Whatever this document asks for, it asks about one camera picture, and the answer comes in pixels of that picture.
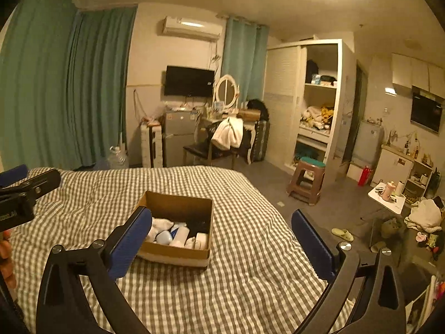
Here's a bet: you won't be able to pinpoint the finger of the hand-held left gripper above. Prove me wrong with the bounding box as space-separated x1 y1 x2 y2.
0 164 29 187
0 168 62 200

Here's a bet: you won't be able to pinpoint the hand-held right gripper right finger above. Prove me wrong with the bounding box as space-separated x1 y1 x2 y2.
291 209 407 334

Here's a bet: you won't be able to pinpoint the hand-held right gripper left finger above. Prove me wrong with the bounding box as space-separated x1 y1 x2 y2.
36 206 154 334

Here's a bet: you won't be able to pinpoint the cardboard box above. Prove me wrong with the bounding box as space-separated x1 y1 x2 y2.
135 191 214 268

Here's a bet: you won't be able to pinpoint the white bottle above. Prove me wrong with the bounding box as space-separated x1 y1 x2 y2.
171 225 190 246

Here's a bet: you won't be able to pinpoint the person's left hand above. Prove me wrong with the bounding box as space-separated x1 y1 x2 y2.
0 230 17 288

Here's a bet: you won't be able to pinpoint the brown plastic stool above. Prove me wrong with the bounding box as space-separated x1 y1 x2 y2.
286 156 326 205

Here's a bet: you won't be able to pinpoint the large clear water bottle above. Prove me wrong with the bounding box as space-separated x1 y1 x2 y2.
106 146 128 170

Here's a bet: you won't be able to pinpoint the wide green curtain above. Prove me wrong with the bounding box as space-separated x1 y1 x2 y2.
0 0 83 181

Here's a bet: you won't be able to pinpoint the small white folding table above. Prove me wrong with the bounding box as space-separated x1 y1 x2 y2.
368 181 409 216

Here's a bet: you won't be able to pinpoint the green checked blanket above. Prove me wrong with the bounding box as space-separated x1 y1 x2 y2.
0 166 352 334

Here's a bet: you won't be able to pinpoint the white ribbed suitcase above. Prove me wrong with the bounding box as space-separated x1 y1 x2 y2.
141 123 164 168

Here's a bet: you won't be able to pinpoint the green corner curtain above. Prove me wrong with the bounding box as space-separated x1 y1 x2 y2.
68 7 138 170

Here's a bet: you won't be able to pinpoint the black chair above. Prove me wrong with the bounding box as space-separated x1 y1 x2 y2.
183 130 240 169

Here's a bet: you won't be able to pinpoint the white kitchen counter cabinet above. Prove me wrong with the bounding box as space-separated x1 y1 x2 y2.
372 144 435 199

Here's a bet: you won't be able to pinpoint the white clothes pile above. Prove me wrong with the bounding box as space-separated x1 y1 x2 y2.
405 198 444 234

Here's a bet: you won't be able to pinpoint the dark ribbed suitcase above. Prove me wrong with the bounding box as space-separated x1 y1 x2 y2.
250 120 271 162

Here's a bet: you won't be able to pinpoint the silver small fridge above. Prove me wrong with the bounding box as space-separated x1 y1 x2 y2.
163 109 197 168

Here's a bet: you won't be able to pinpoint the grey appliance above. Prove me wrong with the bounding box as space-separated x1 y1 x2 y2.
357 120 385 168

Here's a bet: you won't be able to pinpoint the pile of clothes in wardrobe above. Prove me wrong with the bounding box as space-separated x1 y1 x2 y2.
301 104 336 131

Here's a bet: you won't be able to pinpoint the white towel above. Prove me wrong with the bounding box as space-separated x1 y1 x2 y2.
211 116 244 149

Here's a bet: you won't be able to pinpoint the black bag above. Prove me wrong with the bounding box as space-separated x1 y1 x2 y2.
247 99 270 121

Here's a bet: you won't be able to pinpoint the white wardrobe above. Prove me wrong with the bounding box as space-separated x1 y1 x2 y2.
266 39 352 182

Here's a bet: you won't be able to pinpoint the black range hood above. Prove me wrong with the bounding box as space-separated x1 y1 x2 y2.
410 85 445 133

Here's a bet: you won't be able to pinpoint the white oval vanity mirror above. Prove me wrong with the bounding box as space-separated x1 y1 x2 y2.
213 74 241 110

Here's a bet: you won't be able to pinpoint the narrow light green curtain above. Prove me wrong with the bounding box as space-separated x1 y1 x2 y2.
221 17 269 104

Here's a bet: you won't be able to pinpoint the white air conditioner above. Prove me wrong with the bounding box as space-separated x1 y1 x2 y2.
163 16 223 40

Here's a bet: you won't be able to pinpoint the black wall television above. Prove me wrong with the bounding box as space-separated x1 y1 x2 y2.
164 65 215 97

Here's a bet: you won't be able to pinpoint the white wall cabinets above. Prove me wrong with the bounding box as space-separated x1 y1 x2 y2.
391 53 445 93

